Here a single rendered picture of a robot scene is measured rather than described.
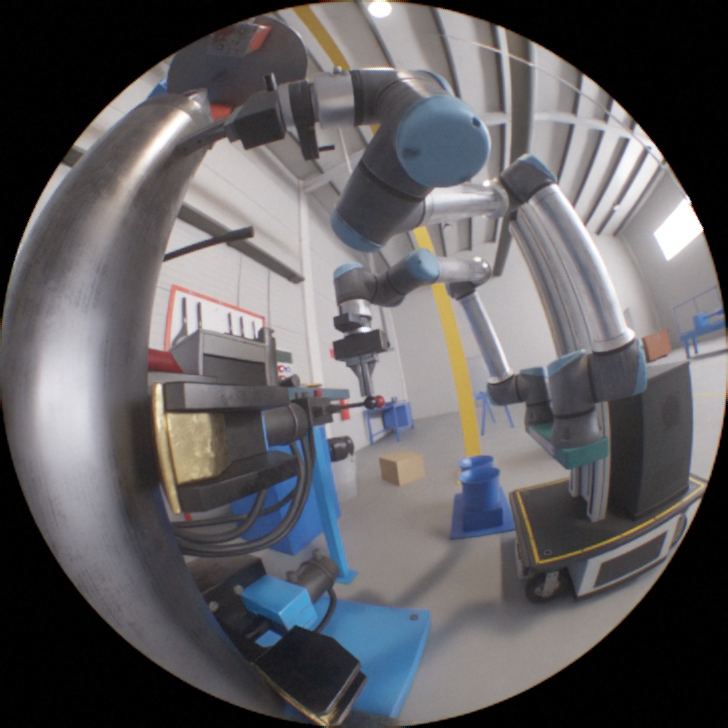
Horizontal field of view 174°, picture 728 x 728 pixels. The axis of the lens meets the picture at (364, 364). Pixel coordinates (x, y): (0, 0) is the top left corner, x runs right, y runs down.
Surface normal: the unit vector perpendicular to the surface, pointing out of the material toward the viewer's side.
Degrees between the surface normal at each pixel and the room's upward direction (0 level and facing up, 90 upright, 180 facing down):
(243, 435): 90
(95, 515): 90
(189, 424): 90
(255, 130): 180
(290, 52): 180
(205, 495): 90
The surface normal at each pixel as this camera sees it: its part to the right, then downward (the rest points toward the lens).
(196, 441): 0.91, -0.21
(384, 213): -0.04, 0.96
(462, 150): 0.19, 0.95
